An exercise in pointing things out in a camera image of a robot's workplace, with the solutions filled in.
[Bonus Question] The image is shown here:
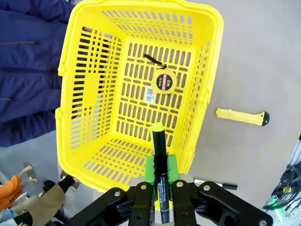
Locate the black pen with yellow ends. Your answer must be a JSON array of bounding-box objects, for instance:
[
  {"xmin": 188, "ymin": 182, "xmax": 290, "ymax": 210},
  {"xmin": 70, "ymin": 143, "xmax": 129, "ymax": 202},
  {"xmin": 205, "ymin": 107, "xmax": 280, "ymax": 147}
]
[{"xmin": 150, "ymin": 122, "xmax": 171, "ymax": 224}]

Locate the yellow tape measure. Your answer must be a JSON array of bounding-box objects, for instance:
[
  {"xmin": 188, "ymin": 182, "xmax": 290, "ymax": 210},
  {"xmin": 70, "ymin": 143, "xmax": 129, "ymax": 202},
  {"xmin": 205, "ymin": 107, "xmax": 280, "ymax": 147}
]
[{"xmin": 143, "ymin": 53, "xmax": 177, "ymax": 94}]

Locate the yellow utility knife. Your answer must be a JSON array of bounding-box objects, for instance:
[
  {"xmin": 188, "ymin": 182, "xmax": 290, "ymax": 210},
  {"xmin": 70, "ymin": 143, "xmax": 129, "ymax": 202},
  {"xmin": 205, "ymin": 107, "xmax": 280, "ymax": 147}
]
[{"xmin": 215, "ymin": 108, "xmax": 270, "ymax": 127}]

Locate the mannequin with orange pants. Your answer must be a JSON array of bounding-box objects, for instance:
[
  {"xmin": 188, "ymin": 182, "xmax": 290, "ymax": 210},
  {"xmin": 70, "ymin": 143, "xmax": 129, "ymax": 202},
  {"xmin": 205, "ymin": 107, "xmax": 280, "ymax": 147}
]
[{"xmin": 0, "ymin": 164, "xmax": 38, "ymax": 210}]

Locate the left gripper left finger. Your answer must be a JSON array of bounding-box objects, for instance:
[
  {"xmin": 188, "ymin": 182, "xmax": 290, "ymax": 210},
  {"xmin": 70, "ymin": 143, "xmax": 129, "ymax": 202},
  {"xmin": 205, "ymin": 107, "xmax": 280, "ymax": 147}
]
[{"xmin": 70, "ymin": 155, "xmax": 156, "ymax": 226}]

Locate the plush toy animal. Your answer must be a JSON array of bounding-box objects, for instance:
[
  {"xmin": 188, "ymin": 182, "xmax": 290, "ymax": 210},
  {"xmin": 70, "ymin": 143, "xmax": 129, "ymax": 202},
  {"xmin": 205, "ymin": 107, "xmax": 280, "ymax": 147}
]
[{"xmin": 0, "ymin": 175, "xmax": 77, "ymax": 226}]

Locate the black cable bundle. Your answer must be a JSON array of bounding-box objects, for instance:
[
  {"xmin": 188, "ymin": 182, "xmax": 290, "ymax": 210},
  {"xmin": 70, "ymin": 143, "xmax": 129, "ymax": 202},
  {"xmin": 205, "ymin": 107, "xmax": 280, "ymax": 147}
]
[{"xmin": 262, "ymin": 162, "xmax": 301, "ymax": 212}]

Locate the yellow plastic shopping basket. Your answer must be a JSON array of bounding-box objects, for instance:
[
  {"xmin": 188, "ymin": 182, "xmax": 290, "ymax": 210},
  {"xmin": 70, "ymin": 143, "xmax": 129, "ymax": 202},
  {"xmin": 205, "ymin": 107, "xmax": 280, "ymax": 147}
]
[{"xmin": 55, "ymin": 0, "xmax": 224, "ymax": 193}]

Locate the person in purple jacket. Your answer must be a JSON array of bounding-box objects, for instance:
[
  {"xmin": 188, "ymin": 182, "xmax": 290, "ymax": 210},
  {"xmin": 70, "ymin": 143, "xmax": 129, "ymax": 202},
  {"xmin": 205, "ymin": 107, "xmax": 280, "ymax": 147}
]
[{"xmin": 0, "ymin": 0, "xmax": 78, "ymax": 148}]

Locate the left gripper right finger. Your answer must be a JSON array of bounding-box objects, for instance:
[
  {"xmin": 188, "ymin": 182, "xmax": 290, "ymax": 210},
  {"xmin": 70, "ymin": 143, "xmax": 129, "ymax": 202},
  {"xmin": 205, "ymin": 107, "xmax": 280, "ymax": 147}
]
[{"xmin": 168, "ymin": 154, "xmax": 273, "ymax": 226}]

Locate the white marker with black cap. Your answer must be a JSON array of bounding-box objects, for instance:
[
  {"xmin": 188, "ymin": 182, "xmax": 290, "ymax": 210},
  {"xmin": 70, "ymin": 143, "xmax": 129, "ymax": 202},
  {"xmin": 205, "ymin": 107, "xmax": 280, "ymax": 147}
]
[{"xmin": 194, "ymin": 178, "xmax": 238, "ymax": 190}]

